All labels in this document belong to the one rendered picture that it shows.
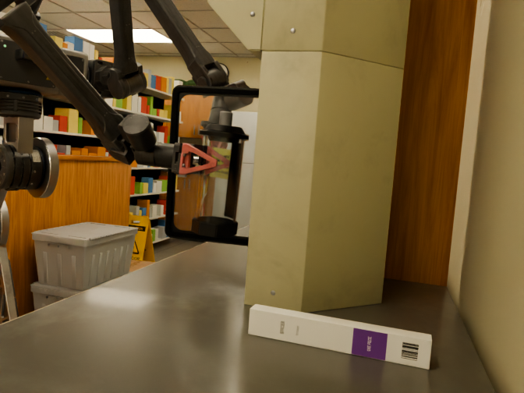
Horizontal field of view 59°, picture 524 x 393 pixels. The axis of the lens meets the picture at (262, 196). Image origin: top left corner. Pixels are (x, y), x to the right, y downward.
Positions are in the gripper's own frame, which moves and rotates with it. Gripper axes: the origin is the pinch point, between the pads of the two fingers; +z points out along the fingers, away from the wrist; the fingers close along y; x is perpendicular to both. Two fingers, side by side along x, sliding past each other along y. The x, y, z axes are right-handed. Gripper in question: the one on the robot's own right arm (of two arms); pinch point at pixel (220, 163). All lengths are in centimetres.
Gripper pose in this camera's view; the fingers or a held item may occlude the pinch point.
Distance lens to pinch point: 102.2
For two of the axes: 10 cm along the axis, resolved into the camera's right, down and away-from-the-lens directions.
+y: 2.4, -0.6, 9.7
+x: -1.3, 9.9, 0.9
